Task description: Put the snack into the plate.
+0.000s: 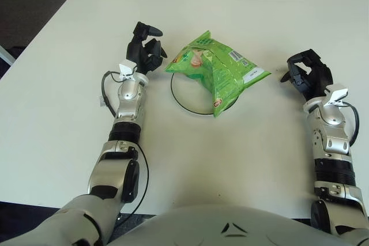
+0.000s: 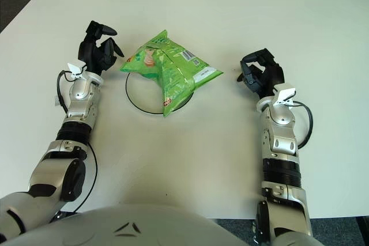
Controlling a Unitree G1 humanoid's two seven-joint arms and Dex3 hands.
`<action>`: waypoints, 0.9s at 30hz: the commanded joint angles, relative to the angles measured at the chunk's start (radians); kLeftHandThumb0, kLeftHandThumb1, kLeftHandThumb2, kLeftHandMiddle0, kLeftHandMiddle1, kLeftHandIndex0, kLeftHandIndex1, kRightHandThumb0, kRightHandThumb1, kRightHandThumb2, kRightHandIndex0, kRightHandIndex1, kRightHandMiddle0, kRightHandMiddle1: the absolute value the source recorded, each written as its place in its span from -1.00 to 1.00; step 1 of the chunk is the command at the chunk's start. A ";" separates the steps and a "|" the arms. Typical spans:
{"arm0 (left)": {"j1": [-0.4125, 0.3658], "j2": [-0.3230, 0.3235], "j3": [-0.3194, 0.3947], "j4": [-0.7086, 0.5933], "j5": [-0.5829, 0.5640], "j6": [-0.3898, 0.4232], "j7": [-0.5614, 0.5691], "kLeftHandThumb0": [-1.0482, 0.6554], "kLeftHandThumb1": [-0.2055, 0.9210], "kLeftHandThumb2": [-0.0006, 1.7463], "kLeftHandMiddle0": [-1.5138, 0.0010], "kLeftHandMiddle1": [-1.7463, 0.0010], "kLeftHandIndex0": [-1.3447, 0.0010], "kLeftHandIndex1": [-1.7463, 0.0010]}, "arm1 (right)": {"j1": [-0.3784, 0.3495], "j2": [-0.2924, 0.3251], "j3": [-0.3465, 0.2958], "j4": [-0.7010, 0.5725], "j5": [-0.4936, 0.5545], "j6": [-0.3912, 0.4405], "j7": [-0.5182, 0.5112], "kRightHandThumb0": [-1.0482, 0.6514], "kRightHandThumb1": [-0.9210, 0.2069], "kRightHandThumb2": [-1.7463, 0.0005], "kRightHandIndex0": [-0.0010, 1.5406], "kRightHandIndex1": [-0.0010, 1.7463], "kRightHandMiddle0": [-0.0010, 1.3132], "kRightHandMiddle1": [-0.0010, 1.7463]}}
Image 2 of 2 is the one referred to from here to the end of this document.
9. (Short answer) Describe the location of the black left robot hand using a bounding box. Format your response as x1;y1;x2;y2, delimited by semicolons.
77;20;126;77

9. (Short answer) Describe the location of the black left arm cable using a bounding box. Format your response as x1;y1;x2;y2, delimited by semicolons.
55;69;99;215

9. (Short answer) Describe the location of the white plate with black rim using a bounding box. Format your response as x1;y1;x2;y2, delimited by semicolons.
125;70;195;115

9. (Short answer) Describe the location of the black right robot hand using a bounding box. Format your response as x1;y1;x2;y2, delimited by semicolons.
236;47;286;100

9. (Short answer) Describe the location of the grey robot torso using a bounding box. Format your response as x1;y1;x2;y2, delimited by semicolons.
8;203;248;246

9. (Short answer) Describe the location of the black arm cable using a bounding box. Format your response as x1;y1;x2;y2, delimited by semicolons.
55;69;99;215
292;100;314;149

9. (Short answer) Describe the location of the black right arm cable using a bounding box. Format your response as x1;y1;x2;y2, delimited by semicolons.
292;100;314;149

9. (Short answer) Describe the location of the green snack bag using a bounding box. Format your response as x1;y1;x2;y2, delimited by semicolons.
119;29;224;118

